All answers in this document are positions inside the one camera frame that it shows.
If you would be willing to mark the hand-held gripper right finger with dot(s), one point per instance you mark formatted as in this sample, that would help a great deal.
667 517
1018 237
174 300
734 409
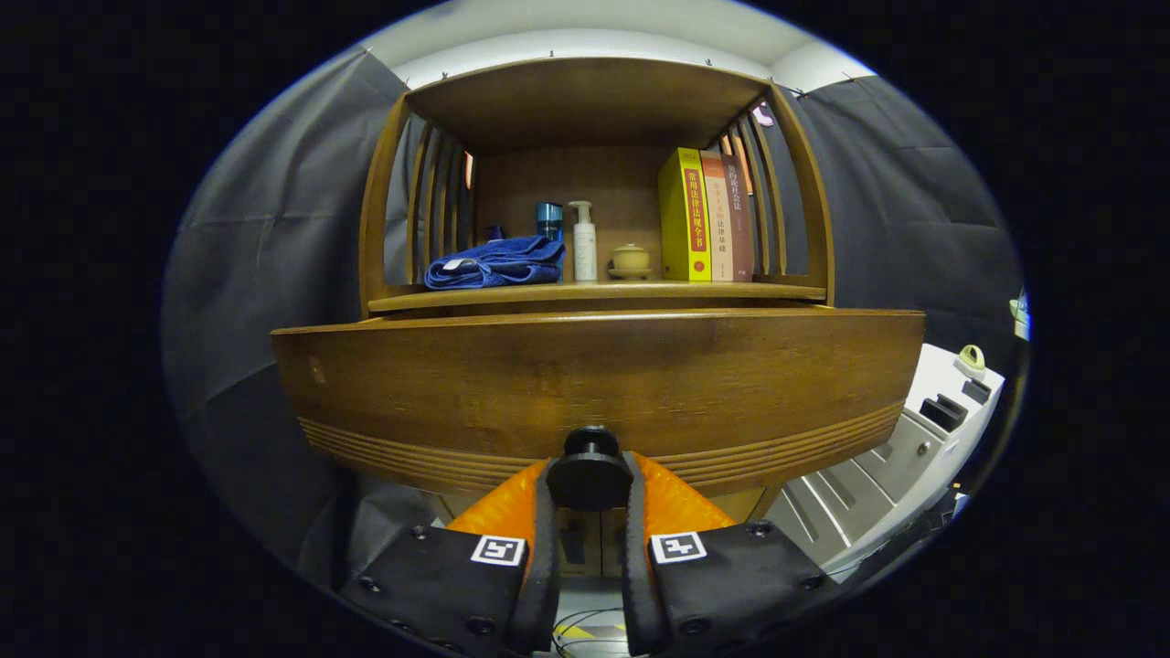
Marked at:
633 576

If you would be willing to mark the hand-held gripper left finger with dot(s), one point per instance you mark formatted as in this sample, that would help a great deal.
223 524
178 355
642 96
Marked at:
546 567

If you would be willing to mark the wooden drawer with black knob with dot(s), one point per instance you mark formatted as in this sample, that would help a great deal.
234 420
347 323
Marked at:
594 375

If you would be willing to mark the wooden countertop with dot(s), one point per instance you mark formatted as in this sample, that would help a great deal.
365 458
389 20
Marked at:
640 291

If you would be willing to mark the white side cabinet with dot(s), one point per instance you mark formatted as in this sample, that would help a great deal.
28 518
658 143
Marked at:
905 448

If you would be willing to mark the brown wooden cabinet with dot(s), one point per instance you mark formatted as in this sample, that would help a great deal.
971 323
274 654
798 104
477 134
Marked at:
585 100

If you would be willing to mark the folded blue towel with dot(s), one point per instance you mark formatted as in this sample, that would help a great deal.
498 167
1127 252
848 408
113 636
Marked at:
498 265

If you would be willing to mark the beige lidded teacup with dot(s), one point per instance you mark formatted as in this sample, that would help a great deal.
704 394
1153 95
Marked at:
631 260

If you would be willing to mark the white pump bottle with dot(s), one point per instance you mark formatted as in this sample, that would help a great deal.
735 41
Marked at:
585 251

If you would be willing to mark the teal cylindrical bottle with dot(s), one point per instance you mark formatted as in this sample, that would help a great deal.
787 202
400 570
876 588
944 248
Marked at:
549 221

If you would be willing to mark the notched black block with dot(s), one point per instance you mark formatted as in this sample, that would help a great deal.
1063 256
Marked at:
941 413

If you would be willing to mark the yellow book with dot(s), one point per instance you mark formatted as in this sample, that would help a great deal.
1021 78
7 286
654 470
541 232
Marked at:
681 219

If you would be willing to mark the orange book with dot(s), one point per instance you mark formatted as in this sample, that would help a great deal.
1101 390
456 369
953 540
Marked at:
720 219

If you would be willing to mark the brown book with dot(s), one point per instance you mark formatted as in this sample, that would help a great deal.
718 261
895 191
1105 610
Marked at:
740 219

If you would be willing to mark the small flat black block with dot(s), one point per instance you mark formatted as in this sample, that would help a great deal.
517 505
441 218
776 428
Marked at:
976 391

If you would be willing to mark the pale green tape dispenser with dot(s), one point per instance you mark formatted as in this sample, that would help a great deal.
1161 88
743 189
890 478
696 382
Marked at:
971 361

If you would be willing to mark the small white shelf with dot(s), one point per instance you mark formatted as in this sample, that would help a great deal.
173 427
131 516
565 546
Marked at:
1022 329

